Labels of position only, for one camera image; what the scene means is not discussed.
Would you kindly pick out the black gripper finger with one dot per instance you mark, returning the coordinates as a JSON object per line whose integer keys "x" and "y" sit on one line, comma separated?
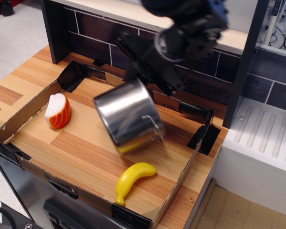
{"x": 133, "y": 71}
{"x": 169, "y": 87}

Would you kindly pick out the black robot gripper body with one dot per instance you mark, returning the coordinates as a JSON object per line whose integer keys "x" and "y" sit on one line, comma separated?
{"x": 144, "y": 51}

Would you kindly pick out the stainless steel pot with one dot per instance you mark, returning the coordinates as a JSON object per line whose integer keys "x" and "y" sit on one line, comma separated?
{"x": 130, "y": 116}

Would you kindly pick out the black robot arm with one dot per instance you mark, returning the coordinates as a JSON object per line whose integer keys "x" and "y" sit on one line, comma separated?
{"x": 197, "y": 25}

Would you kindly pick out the cardboard fence with black tape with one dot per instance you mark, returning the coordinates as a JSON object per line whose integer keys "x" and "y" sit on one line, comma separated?
{"x": 76, "y": 167}

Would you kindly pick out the orange white salmon sushi toy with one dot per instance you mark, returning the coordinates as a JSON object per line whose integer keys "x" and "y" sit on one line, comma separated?
{"x": 58, "y": 111}

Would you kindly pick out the yellow toy banana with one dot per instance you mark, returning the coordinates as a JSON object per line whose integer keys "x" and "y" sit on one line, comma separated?
{"x": 129, "y": 177}

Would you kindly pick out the white dish drainer block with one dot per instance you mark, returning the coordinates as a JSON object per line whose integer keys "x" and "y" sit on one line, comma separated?
{"x": 252, "y": 159}

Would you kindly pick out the black device bottom left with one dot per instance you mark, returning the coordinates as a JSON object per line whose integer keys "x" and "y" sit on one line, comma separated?
{"x": 11, "y": 219}

